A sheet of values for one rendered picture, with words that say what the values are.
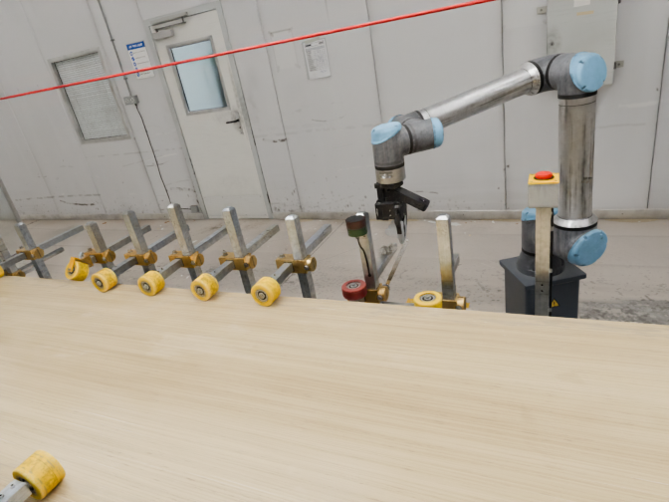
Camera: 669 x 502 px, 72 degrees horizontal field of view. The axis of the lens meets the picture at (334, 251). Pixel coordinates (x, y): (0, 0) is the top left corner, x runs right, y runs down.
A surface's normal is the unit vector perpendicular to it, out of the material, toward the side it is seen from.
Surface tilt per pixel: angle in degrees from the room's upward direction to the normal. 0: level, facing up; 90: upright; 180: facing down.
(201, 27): 90
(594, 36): 90
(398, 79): 90
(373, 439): 0
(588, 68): 82
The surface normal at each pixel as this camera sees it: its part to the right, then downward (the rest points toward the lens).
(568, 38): -0.41, 0.44
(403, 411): -0.18, -0.89
